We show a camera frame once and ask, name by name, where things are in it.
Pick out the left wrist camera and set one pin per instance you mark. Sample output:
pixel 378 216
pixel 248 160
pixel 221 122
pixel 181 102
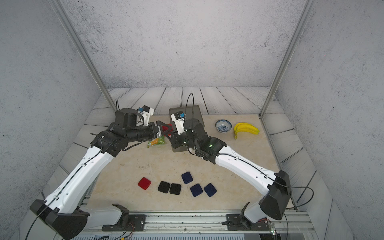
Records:
pixel 146 112

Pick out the right frame post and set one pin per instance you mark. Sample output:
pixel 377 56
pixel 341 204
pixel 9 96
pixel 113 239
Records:
pixel 305 15

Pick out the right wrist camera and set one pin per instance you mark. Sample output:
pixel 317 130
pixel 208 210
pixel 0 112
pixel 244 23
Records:
pixel 179 118

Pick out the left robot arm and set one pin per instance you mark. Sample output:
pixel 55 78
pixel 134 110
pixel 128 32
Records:
pixel 60 210

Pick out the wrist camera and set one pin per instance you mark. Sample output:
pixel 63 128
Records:
pixel 146 112
pixel 179 118

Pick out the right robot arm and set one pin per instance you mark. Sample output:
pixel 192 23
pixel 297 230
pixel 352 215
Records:
pixel 274 187

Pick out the red brooch box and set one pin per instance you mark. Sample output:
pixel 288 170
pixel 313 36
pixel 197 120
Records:
pixel 171 128
pixel 144 183

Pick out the blue white porcelain bowl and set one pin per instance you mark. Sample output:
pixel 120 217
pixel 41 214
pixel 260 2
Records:
pixel 223 126

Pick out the three-tier drawer cabinet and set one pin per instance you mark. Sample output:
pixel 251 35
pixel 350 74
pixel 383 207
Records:
pixel 189 111

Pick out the left frame post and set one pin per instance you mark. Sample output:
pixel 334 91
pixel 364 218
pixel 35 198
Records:
pixel 69 28

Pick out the yellow banana bunch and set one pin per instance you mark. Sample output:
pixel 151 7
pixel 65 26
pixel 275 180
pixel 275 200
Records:
pixel 245 127

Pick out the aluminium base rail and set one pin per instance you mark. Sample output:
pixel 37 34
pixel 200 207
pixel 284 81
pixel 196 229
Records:
pixel 208 225

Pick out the black brooch box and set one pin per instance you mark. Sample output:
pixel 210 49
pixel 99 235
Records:
pixel 164 187
pixel 175 189

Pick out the frame post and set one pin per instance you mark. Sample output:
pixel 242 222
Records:
pixel 69 28
pixel 305 15

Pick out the navy brooch box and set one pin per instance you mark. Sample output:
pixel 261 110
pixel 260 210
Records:
pixel 196 190
pixel 210 190
pixel 187 178

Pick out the green snack bag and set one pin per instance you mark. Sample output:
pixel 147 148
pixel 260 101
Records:
pixel 157 141

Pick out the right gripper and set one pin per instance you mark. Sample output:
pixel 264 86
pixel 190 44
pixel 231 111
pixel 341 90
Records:
pixel 175 141

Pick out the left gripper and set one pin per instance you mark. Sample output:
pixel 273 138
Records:
pixel 153 134

